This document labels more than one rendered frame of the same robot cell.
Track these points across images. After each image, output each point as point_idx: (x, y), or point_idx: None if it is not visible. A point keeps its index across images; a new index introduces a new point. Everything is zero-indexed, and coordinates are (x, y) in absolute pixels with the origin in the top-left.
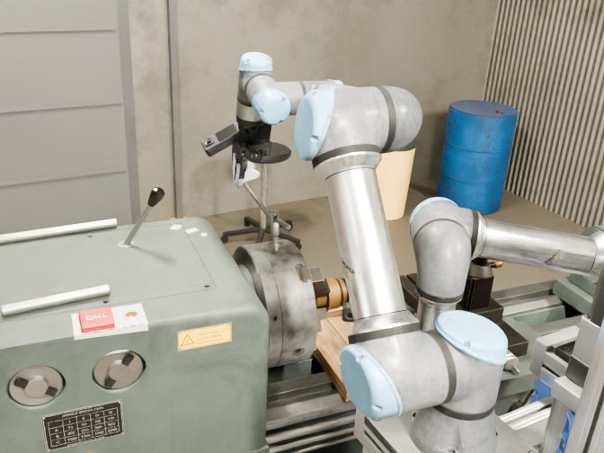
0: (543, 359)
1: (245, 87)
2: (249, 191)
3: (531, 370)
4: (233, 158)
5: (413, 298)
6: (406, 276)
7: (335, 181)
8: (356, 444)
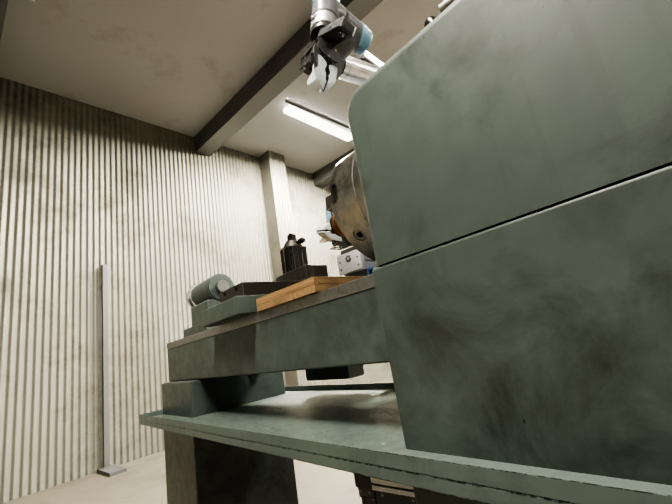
0: (364, 257)
1: (347, 11)
2: (306, 106)
3: (363, 267)
4: (318, 59)
5: (277, 283)
6: (235, 287)
7: None
8: (358, 408)
